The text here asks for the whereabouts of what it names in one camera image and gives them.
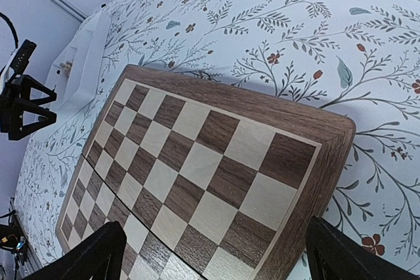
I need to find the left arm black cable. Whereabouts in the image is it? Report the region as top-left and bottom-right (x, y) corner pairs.
(0, 12), (20, 48)

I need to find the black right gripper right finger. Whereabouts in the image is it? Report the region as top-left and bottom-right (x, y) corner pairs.
(305, 216), (417, 280)

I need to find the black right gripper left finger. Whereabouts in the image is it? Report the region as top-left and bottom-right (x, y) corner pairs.
(26, 221), (127, 280)

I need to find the white plastic compartment tray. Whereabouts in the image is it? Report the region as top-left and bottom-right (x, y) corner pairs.
(45, 13), (111, 113)

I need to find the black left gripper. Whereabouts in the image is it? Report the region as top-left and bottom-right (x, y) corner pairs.
(1, 75), (57, 140)

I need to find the pile of light chess pieces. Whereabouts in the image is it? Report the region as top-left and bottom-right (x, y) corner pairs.
(60, 60), (73, 77)

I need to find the wooden chess board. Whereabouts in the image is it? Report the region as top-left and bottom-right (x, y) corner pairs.
(56, 65), (355, 279)

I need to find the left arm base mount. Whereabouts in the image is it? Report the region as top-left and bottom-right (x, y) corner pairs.
(1, 197), (28, 279)

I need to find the floral patterned table cloth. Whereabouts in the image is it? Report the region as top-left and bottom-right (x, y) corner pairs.
(15, 0), (419, 274)

